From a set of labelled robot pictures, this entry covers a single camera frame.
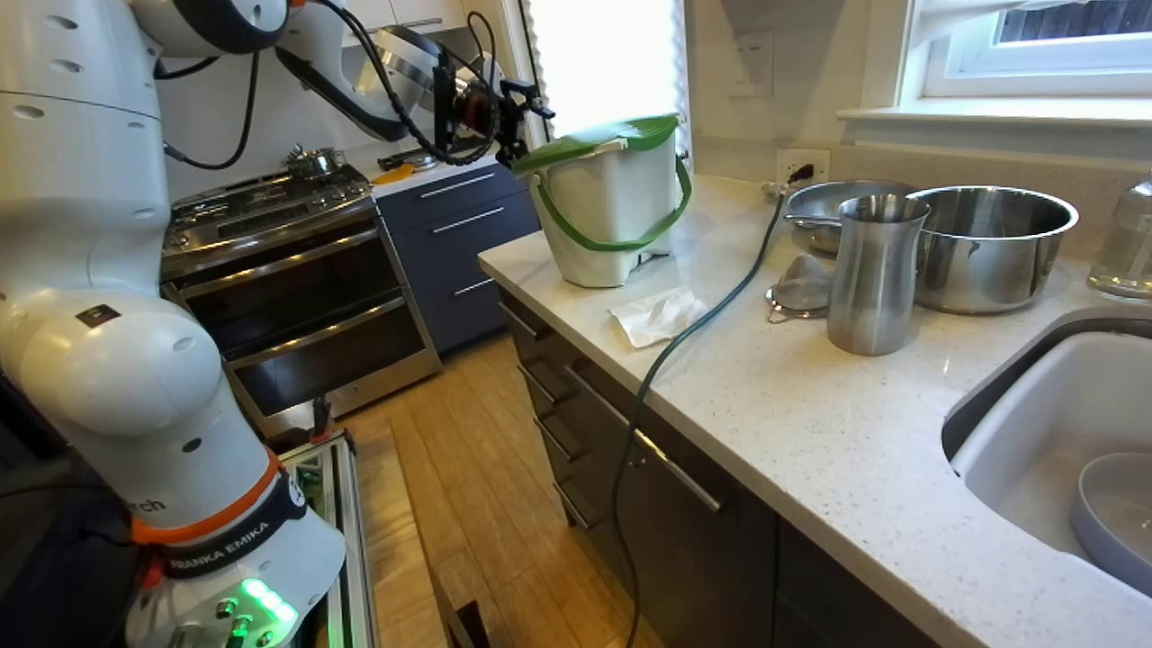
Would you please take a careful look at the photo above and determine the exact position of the white serviette tissue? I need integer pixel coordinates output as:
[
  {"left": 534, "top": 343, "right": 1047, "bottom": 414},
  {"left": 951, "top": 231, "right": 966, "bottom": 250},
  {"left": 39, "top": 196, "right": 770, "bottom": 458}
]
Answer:
[{"left": 604, "top": 283, "right": 711, "bottom": 351}]

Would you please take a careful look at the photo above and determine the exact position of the large steel mixing bowl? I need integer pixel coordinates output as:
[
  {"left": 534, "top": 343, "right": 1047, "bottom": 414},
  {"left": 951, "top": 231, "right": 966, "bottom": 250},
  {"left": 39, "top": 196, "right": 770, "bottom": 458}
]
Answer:
[{"left": 906, "top": 178, "right": 1085, "bottom": 321}]

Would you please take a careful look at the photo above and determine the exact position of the steel colander bowl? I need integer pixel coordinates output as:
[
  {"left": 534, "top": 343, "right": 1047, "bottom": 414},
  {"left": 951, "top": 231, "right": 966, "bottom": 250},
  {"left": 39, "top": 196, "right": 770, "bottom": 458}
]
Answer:
[{"left": 778, "top": 177, "right": 896, "bottom": 262}]

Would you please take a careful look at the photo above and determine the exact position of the clear glass jar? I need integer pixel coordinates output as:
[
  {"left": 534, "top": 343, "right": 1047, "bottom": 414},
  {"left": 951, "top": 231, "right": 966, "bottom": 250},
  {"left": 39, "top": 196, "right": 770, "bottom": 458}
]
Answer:
[{"left": 1088, "top": 177, "right": 1152, "bottom": 302}]

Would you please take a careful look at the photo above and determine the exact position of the long silver cabinet handle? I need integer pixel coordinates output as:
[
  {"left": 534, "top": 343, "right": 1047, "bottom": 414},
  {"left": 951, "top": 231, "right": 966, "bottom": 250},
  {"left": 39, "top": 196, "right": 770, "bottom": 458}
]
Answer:
[{"left": 562, "top": 362, "right": 728, "bottom": 517}]

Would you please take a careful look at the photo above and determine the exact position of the white plastic waste bin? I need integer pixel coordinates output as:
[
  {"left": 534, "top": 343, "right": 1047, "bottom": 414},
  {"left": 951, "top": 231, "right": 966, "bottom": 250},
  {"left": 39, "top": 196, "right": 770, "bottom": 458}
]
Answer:
[{"left": 527, "top": 134, "right": 692, "bottom": 290}]

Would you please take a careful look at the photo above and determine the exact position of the tall steel pitcher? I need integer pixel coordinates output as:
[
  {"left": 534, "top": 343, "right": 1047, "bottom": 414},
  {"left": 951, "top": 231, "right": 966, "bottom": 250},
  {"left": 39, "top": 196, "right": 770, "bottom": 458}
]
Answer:
[{"left": 824, "top": 189, "right": 935, "bottom": 358}]

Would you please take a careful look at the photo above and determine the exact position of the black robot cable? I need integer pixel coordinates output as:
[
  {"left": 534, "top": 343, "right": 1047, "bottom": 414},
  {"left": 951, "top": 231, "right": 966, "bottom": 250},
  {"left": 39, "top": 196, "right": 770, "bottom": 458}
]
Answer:
[{"left": 150, "top": 44, "right": 268, "bottom": 174}]

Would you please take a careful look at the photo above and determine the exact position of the white sink basin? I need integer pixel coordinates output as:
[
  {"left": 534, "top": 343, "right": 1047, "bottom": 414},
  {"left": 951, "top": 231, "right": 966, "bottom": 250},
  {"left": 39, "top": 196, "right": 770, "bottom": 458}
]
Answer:
[{"left": 941, "top": 302, "right": 1152, "bottom": 606}]

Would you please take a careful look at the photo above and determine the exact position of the steel stovetop kettle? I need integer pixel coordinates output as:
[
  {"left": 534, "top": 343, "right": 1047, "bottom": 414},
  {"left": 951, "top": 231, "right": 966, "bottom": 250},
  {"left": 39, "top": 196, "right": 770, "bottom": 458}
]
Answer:
[{"left": 284, "top": 145, "right": 346, "bottom": 184}]

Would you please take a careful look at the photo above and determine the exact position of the blue drawer cabinet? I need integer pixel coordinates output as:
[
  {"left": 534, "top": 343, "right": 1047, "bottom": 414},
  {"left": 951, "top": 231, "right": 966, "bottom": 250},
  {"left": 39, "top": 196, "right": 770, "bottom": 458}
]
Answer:
[{"left": 371, "top": 157, "right": 545, "bottom": 358}]

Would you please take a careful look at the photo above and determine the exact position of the green bin carry handle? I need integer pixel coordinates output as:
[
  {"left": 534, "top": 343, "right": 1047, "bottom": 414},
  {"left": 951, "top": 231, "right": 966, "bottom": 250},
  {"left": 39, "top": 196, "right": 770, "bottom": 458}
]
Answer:
[{"left": 527, "top": 156, "right": 698, "bottom": 260}]

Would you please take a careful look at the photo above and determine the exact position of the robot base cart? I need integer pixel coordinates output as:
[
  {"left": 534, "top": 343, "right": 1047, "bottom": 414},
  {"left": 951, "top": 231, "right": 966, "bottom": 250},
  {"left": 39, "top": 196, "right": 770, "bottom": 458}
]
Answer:
[{"left": 280, "top": 428, "right": 377, "bottom": 648}]

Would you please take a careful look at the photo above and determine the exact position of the grey bowl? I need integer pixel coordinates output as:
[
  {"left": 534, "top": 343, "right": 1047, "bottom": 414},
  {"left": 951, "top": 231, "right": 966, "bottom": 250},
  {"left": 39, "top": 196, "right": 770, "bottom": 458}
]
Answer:
[{"left": 1071, "top": 450, "right": 1152, "bottom": 597}]

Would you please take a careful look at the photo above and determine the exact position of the white window frame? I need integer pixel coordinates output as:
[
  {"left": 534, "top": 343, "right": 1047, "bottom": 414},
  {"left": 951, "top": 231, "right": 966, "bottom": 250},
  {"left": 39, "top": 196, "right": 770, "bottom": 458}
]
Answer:
[{"left": 836, "top": 0, "right": 1152, "bottom": 163}]

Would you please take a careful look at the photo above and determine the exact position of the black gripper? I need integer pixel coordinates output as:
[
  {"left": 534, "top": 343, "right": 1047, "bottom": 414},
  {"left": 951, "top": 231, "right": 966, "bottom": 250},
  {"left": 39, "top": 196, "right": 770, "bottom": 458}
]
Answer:
[{"left": 443, "top": 57, "right": 560, "bottom": 168}]

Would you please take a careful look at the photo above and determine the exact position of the white wall outlet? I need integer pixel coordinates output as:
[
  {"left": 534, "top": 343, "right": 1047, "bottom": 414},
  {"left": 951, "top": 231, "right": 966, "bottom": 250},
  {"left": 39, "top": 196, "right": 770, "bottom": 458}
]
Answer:
[{"left": 773, "top": 145, "right": 831, "bottom": 196}]

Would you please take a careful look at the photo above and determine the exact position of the dark green power cable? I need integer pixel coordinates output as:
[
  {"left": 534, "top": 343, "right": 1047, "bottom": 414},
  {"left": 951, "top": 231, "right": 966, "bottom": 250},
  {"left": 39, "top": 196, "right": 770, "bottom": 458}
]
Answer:
[{"left": 604, "top": 177, "right": 806, "bottom": 648}]

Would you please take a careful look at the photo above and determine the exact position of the steel oven range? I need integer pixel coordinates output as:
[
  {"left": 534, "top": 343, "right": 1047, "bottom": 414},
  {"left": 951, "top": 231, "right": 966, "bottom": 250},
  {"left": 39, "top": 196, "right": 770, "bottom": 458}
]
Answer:
[{"left": 160, "top": 157, "right": 443, "bottom": 444}]

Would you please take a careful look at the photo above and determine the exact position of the silver drawer handle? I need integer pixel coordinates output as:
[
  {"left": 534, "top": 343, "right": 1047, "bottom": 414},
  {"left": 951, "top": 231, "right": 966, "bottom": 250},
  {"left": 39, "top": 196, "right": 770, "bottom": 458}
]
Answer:
[{"left": 495, "top": 300, "right": 545, "bottom": 344}]

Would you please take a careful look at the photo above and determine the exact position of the green bin lid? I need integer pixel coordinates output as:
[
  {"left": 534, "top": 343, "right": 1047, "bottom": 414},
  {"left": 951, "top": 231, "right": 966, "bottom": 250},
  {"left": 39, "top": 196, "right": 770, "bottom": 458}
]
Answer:
[{"left": 513, "top": 110, "right": 684, "bottom": 177}]

